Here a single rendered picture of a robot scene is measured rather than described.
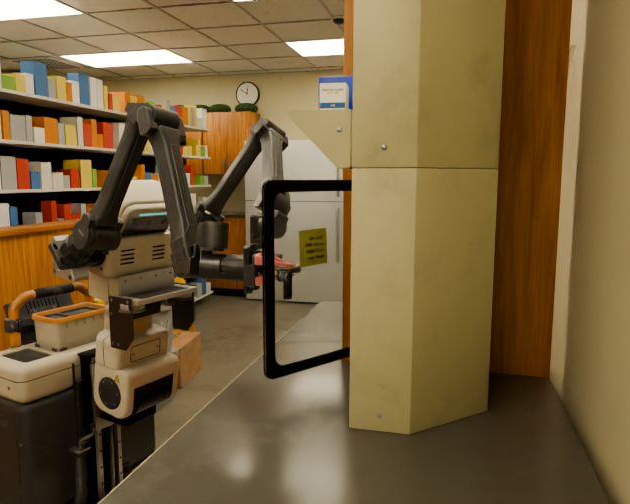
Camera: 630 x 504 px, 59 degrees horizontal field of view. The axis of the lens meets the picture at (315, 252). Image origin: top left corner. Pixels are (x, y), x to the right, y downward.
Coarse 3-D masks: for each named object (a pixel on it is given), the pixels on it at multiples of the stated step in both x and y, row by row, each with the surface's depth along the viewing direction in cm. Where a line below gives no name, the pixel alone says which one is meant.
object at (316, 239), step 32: (288, 192) 109; (320, 192) 115; (288, 224) 110; (320, 224) 116; (288, 256) 111; (320, 256) 116; (320, 288) 117; (288, 320) 112; (320, 320) 118; (288, 352) 113; (320, 352) 119
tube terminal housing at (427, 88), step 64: (384, 0) 90; (448, 0) 91; (384, 64) 91; (448, 64) 93; (384, 128) 93; (448, 128) 95; (384, 192) 94; (448, 192) 96; (384, 256) 95; (448, 256) 98; (384, 320) 97; (448, 320) 100; (384, 384) 98; (448, 384) 102
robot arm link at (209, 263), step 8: (200, 248) 121; (208, 248) 120; (216, 248) 120; (200, 256) 121; (208, 256) 120; (216, 256) 120; (224, 256) 121; (200, 264) 120; (208, 264) 119; (216, 264) 119; (200, 272) 120; (208, 272) 119; (216, 272) 119
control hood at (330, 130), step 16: (288, 112) 96; (304, 112) 96; (320, 112) 95; (336, 112) 94; (352, 112) 94; (304, 128) 96; (320, 128) 95; (336, 128) 94; (320, 144) 96; (336, 144) 95; (336, 160) 95
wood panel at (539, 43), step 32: (352, 0) 127; (512, 0) 119; (544, 0) 117; (352, 32) 128; (512, 32) 120; (544, 32) 118; (352, 64) 129; (512, 64) 120; (544, 64) 119; (512, 96) 121; (544, 96) 120; (512, 128) 122; (544, 128) 120; (512, 160) 123; (544, 160) 121; (512, 192) 124; (544, 192) 122; (512, 224) 125; (544, 224) 123; (512, 256) 126; (544, 256) 124; (512, 288) 126; (544, 288) 125; (512, 320) 127; (544, 320) 126; (512, 352) 128; (544, 352) 127
